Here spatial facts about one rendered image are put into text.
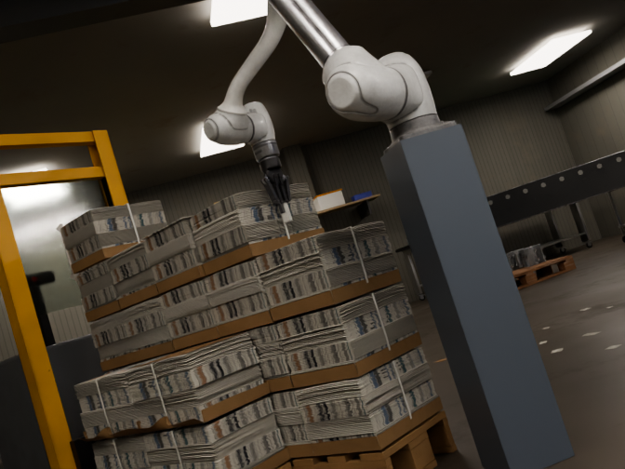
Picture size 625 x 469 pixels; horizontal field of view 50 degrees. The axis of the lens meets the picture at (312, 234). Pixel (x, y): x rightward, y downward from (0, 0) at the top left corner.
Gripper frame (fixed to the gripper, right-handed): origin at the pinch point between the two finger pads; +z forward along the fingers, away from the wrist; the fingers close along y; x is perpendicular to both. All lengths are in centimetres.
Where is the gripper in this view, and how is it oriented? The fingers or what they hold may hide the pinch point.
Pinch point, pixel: (285, 212)
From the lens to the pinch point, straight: 238.6
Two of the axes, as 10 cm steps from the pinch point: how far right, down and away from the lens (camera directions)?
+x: 7.0, -2.8, -6.6
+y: -6.5, 1.4, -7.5
